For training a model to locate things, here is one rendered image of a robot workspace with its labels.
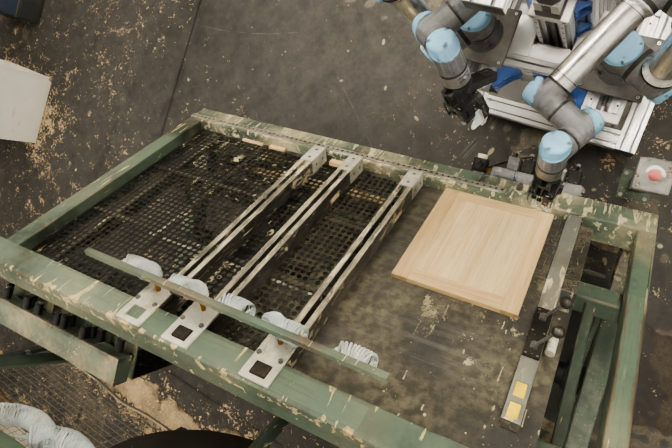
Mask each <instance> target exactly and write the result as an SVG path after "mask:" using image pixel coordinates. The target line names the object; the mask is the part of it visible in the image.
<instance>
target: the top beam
mask: <svg viewBox="0 0 672 448"><path fill-rule="evenodd" d="M0 277H1V278H3V279H5V280H7V281H9V282H11V283H13V284H15V285H17V286H19V287H21V288H23V289H25V290H27V291H29V292H31V293H33V294H35V295H37V296H39V297H41V298H43V299H45V300H47V301H49V302H51V303H53V304H55V305H57V306H59V307H61V308H63V309H65V310H67V311H69V312H71V313H73V314H75V315H77V316H79V317H81V318H83V319H85V320H87V321H89V322H91V323H93V324H95V325H97V326H99V327H101V328H103V329H105V330H107V331H109V332H111V333H113V334H115V335H117V336H119V337H121V338H123V339H125V340H127V341H129V342H131V343H133V344H135V345H137V346H139V347H141V348H142V349H144V350H146V351H148V352H150V353H152V354H154V355H156V356H158V357H160V358H162V359H164V360H166V361H168V362H170V363H172V364H174V365H176V366H178V367H180V368H182V369H184V370H186V371H188V372H190V373H192V374H194V375H196V376H198V377H200V378H202V379H204V380H206V381H208V382H210V383H212V384H214V385H216V386H218V387H220V388H222V389H224V390H226V391H228V392H230V393H232V394H234V395H236V396H238V397H240V398H242V399H244V400H246V401H248V402H250V403H252V404H254V405H256V406H258V407H260V408H262V409H264V410H266V411H268V412H270V413H272V414H274V415H276V416H278V417H280V418H282V419H284V420H286V421H288V422H290V423H292V424H294V425H296V426H298V427H300V428H302V429H304V430H306V431H308V432H310V433H312V434H314V435H316V436H318V437H320V438H322V439H324V440H326V441H328V442H330V443H332V444H334V445H336V446H338V447H340V448H468V447H466V446H463V445H461V444H459V443H457V442H455V441H452V440H450V439H448V438H446V437H444V436H441V435H439V434H437V433H435V432H432V431H430V430H428V429H426V428H424V427H421V426H419V425H417V424H415V423H413V422H410V421H408V420H406V419H404V418H401V417H399V416H397V415H395V414H393V413H390V412H388V411H386V410H384V409H382V408H379V407H377V406H375V405H373V404H370V403H368V402H366V401H364V400H362V399H359V398H357V397H355V396H353V395H350V394H348V393H346V392H344V391H342V390H339V389H337V388H335V387H333V386H331V385H328V384H326V383H324V382H322V381H319V380H317V379H315V378H313V377H311V376H308V375H306V374H304V373H302V372H300V371H297V370H295V369H293V368H291V367H288V366H286V365H284V367H283V368H282V370H281V371H280V373H279V374H278V375H277V377H276V378H275V380H274V381H273V382H272V384H271V385H270V386H269V388H268V389H267V388H264V387H262V386H260V385H258V384H256V383H254V382H252V381H250V380H248V379H246V378H244V377H242V376H240V375H238V372H239V371H240V370H241V368H242V367H243V366H244V365H245V363H246V362H247V361H248V360H249V358H250V357H251V356H252V355H253V354H254V352H255V351H253V350H251V349H249V348H246V347H244V346H242V345H240V344H238V343H235V342H233V341H231V340H229V339H226V338H224V337H222V336H220V335H218V334H215V333H213V332H211V331H209V330H206V329H205V330H204V331H203V332H202V333H201V334H200V336H199V337H198V338H197V339H196V340H195V341H194V342H193V343H192V344H191V345H190V346H189V347H188V348H187V350H185V349H183V348H181V347H179V346H177V345H175V344H173V343H171V342H169V341H167V340H165V339H163V338H161V335H162V334H163V333H164V332H165V331H166V330H167V329H168V328H169V327H170V326H171V325H172V324H173V323H174V322H175V321H176V320H177V319H178V318H179V317H178V316H175V315H173V314H171V313H169V312H167V311H164V310H162V309H160V308H158V309H157V310H156V311H155V312H154V313H153V314H152V315H151V316H150V317H149V318H148V319H147V320H146V321H145V322H144V323H142V324H141V325H140V326H139V327H138V326H136V325H133V324H131V323H129V322H127V321H125V320H123V319H121V318H119V317H117V316H116V314H117V313H118V312H119V311H120V310H121V309H122V308H123V307H124V306H125V305H126V304H127V303H129V302H130V301H131V300H132V299H133V298H134V297H133V296H131V295H129V294H127V293H125V292H122V291H120V290H118V289H116V288H113V287H111V286H109V285H107V284H105V283H102V282H100V281H98V280H96V279H94V278H91V277H89V276H87V275H85V274H82V273H80V272H78V271H76V270H74V269H71V268H69V267H67V266H65V265H62V264H60V263H58V262H56V261H54V260H51V259H49V258H47V257H45V256H43V255H40V254H38V253H36V252H34V251H31V250H29V249H27V248H25V247H23V246H20V245H18V244H16V243H14V242H12V241H9V240H7V239H5V238H3V237H0Z"/></svg>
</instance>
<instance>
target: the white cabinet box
mask: <svg viewBox="0 0 672 448"><path fill-rule="evenodd" d="M50 80H51V78H49V77H47V76H44V75H42V74H39V73H37V72H34V71H32V70H29V69H27V68H24V67H22V66H19V65H17V64H14V63H12V62H9V61H5V60H1V59H0V139H6V140H14V141H22V142H31V143H36V139H37V136H38V132H39V128H40V124H41V120H42V117H43V113H44V109H45V105H46V101H47V98H48V94H49V90H50V86H51V81H50Z"/></svg>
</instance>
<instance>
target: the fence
mask: <svg viewBox="0 0 672 448"><path fill-rule="evenodd" d="M581 220H582V217H579V216H575V215H571V214H568V217H567V220H566V223H565V226H564V229H563V232H562V235H561V238H560V241H559V244H558V247H557V250H556V253H555V256H554V259H553V262H552V265H551V268H550V271H549V274H548V277H547V280H546V283H545V286H544V289H543V292H542V295H541V298H540V301H539V304H538V307H542V308H545V309H548V310H552V309H554V308H556V304H557V301H558V297H559V294H560V291H561V287H562V284H563V281H564V277H565V274H566V271H567V267H568V264H569V261H570V257H571V254H572V251H573V247H574V244H575V241H576V237H577V234H578V231H579V227H580V224H581ZM539 361H540V360H539ZM539 361H537V360H534V359H532V358H529V357H526V356H523V355H521V358H520V361H519V364H518V367H517V370H516V373H515V376H514V379H513V382H512V385H511V388H510V391H509V394H508V397H507V400H506V403H505V406H504V409H503V412H502V415H501V418H500V423H499V426H502V427H504V428H506V429H509V430H511V431H513V432H516V433H518V431H519V428H520V425H521V421H522V418H523V415H524V411H525V408H526V405H527V401H528V398H529V394H530V391H531V388H532V384H533V381H534V378H535V374H536V371H537V368H538V364H539ZM517 381H519V382H522V383H524V384H527V385H528V387H527V390H526V394H525V397H524V399H522V398H519V397H517V396H514V395H512V394H513V391H514V388H515V385H516V382H517ZM510 401H512V402H515V403H517V404H520V405H522V406H521V410H520V413H519V417H518V420H514V419H512V418H510V417H507V416H506V413H507V410H508V407H509V404H510Z"/></svg>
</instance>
